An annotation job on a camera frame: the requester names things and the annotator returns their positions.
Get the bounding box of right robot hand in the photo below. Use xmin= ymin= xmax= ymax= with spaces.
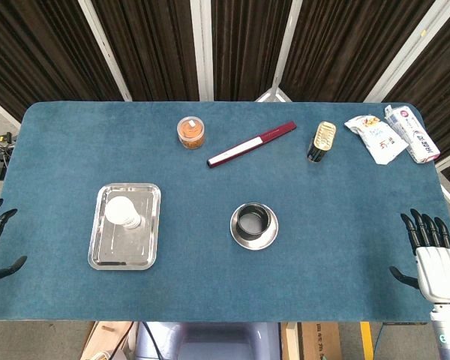
xmin=388 ymin=208 xmax=450 ymax=305

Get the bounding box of white paper cup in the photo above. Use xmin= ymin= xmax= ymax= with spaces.
xmin=103 ymin=196 xmax=142 ymax=230

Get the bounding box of black cup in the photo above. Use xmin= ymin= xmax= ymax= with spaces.
xmin=236 ymin=202 xmax=272 ymax=236

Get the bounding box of lavender robot base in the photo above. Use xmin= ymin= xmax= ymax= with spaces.
xmin=134 ymin=321 xmax=282 ymax=360

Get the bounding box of rectangular steel tray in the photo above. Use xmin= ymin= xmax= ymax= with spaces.
xmin=87 ymin=182 xmax=162 ymax=271

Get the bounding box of white tissue pack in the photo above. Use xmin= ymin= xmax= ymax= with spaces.
xmin=383 ymin=104 xmax=441 ymax=164

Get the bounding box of brown cardboard box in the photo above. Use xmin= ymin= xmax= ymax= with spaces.
xmin=298 ymin=322 xmax=342 ymax=360

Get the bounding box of light wooden plank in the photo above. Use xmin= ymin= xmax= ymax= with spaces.
xmin=80 ymin=321 xmax=134 ymax=360

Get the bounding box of white snack packet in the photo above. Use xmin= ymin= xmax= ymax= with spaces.
xmin=343 ymin=115 xmax=409 ymax=165

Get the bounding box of black tin can gold lid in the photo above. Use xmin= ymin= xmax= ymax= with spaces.
xmin=306 ymin=120 xmax=338 ymax=164

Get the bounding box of round steel plate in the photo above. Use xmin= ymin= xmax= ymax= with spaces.
xmin=229 ymin=202 xmax=279 ymax=251

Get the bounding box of blue table cloth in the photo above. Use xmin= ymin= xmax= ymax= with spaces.
xmin=0 ymin=100 xmax=450 ymax=323

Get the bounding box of dark red long box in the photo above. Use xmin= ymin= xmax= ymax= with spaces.
xmin=206 ymin=120 xmax=299 ymax=170

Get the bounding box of clear jar of rubber bands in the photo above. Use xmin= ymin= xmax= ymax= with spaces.
xmin=176 ymin=116 xmax=206 ymax=150

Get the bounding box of dark brown pleated curtain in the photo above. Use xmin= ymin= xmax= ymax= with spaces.
xmin=0 ymin=0 xmax=450 ymax=185

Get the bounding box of floor cable bundle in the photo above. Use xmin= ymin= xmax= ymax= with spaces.
xmin=0 ymin=130 xmax=17 ymax=161

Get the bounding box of white frame post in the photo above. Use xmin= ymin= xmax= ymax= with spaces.
xmin=254 ymin=0 xmax=305 ymax=103
xmin=363 ymin=0 xmax=447 ymax=103
xmin=190 ymin=0 xmax=215 ymax=101
xmin=77 ymin=0 xmax=133 ymax=102

